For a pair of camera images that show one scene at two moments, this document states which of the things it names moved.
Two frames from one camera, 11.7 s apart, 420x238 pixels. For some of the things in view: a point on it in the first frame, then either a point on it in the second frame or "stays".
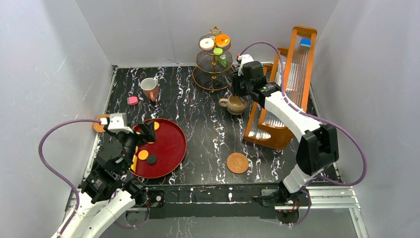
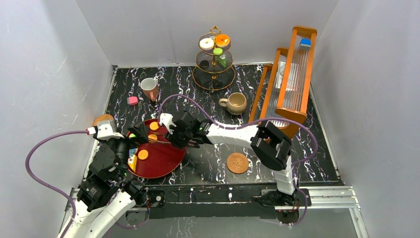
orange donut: (222, 40) stays
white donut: (206, 43) stays
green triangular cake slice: (222, 58) stays
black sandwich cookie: (151, 159) to (204, 63)
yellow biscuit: (143, 154) stays
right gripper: (236, 79) to (175, 141)
